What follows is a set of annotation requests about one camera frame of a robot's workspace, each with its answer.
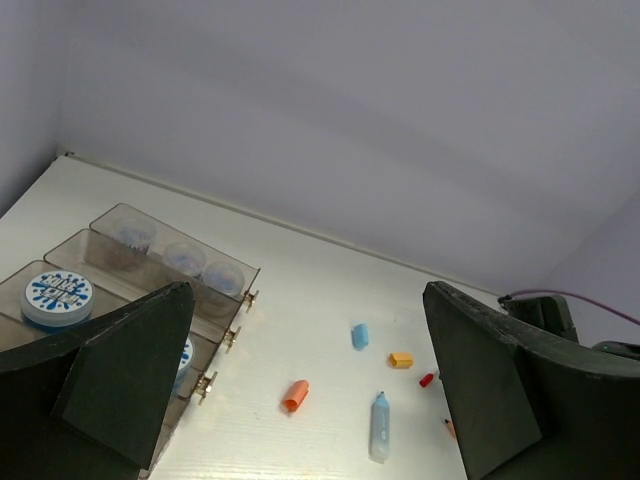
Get yellow marker cap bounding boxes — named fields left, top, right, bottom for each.
left=389, top=352, right=414, bottom=369

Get orange marker cap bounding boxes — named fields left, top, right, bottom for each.
left=280, top=380, right=309, bottom=414

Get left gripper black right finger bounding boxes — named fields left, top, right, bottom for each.
left=423, top=281, right=639, bottom=479

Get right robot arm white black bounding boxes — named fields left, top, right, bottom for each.
left=498, top=295, right=639, bottom=361

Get orange highlighter marker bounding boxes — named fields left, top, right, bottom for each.
left=443, top=419, right=457, bottom=439

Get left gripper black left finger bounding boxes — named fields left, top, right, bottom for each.
left=1, top=282, right=195, bottom=479

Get red tipped white pen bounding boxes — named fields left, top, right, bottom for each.
left=419, top=370, right=440, bottom=388

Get blue marker cap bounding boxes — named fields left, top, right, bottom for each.
left=351, top=323, right=369, bottom=351

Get blue highlighter marker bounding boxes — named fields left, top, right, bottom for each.
left=369, top=391, right=390, bottom=463

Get clear bead cup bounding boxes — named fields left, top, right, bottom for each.
left=202, top=261, right=245, bottom=297
left=112, top=217, right=157, bottom=254
left=162, top=242, right=207, bottom=281

